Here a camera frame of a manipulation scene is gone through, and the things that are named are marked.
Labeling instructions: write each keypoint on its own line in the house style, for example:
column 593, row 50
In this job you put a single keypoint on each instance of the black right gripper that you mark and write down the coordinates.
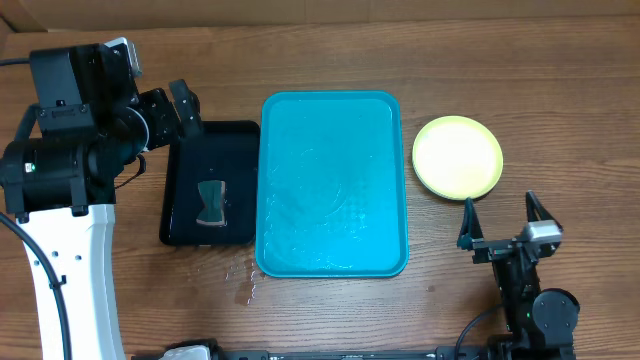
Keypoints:
column 491, row 249

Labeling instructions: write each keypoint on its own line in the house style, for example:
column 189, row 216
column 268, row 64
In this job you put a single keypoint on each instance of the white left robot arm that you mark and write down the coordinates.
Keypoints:
column 58, row 176

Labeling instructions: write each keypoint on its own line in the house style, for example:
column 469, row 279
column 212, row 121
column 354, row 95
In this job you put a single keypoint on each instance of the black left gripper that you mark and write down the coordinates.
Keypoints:
column 157, row 104

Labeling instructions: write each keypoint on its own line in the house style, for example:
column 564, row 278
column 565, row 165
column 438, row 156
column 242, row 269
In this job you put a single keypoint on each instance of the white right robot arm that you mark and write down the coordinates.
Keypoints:
column 540, row 323

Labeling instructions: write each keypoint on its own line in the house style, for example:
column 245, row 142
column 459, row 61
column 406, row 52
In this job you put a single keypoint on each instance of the teal plastic tray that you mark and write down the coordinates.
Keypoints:
column 331, row 195

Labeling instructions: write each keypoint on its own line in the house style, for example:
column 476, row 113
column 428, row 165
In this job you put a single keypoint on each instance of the green brown sponge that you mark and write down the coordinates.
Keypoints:
column 212, row 194

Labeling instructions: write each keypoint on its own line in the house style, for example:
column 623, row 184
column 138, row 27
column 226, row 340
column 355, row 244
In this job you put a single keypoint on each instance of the yellow plate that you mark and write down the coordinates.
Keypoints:
column 457, row 158

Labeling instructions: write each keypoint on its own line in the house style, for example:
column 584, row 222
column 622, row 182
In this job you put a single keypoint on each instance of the black plastic tray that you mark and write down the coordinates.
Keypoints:
column 225, row 151

